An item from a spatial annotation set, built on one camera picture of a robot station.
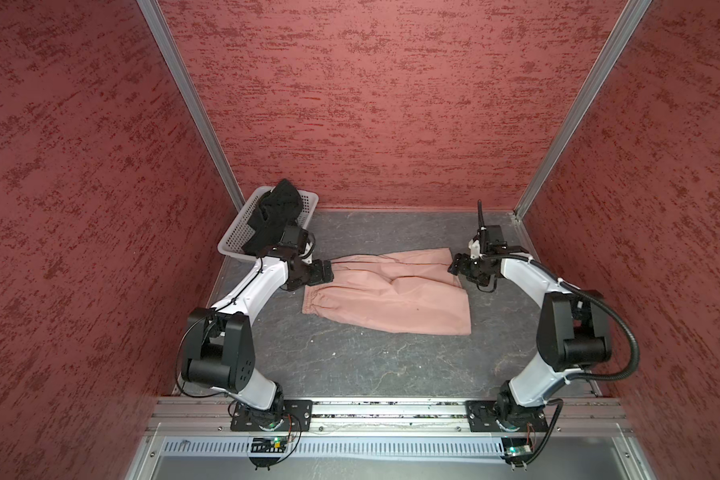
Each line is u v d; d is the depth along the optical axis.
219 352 0.44
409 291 0.90
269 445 0.71
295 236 0.71
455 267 0.86
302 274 0.75
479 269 0.80
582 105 0.89
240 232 1.06
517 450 0.70
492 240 0.75
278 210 1.08
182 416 0.76
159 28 0.73
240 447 0.71
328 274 0.81
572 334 0.47
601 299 0.45
